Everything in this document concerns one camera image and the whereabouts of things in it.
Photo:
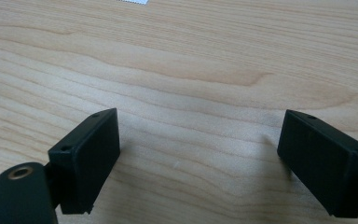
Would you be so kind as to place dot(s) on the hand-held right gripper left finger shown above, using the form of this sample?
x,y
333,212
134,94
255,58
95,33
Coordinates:
x,y
85,161

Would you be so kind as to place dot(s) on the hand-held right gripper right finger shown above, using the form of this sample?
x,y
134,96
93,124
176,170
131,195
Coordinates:
x,y
323,161

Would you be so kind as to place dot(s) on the white textured sheet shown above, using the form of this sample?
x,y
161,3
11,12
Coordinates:
x,y
134,1

